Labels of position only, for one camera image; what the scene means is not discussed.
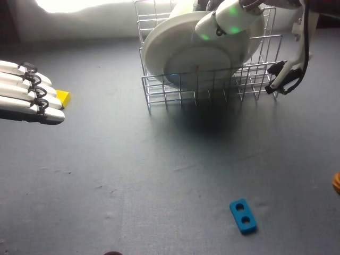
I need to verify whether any silver wire rack shelf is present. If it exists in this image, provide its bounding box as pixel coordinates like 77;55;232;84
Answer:
134;0;284;115

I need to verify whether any yellow rectangular block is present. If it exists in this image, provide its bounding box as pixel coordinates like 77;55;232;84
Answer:
55;90;72;109

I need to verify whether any orange ridged object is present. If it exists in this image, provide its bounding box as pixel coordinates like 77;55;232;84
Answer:
332;172;340;196

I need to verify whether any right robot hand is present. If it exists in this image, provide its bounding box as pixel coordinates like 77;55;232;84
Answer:
192;0;266;41

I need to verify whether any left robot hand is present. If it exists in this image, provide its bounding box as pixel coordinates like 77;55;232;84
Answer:
0;60;66;125

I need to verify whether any blue block with two holes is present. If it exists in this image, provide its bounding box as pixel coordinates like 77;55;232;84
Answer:
229;198;258;236

